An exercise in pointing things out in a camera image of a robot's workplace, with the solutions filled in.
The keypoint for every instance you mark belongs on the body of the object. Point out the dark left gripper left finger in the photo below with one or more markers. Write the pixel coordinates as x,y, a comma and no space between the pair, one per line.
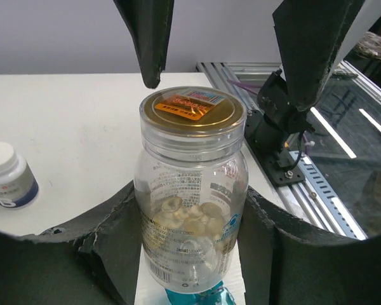
90,259

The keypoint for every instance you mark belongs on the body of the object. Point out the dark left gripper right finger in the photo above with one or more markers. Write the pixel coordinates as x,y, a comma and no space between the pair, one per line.
285,260

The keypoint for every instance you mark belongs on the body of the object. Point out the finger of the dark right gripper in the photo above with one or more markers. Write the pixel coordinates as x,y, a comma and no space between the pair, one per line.
149,24
309,36

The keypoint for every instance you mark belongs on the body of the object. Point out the multicolour weekly pill organizer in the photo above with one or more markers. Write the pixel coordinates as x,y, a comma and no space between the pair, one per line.
217,295

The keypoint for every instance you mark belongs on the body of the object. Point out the clear bottle lid gold inside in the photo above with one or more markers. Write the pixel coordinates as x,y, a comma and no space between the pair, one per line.
191,118

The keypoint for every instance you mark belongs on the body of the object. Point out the clear pill bottle with capsules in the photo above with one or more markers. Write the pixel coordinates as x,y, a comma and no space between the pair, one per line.
190,211

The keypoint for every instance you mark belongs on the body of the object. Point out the white pill bottle blue label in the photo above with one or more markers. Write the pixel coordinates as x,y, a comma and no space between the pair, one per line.
18,185

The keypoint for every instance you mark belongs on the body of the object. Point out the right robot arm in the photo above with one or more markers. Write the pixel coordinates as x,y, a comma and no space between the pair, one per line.
368,14

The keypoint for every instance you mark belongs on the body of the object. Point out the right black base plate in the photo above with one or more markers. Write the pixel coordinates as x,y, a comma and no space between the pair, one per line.
267,145

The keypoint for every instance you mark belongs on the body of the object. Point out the grey slotted cable duct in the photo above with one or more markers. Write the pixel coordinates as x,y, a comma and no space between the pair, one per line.
321,204

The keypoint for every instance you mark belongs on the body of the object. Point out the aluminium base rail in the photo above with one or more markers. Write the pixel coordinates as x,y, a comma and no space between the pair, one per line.
242,82

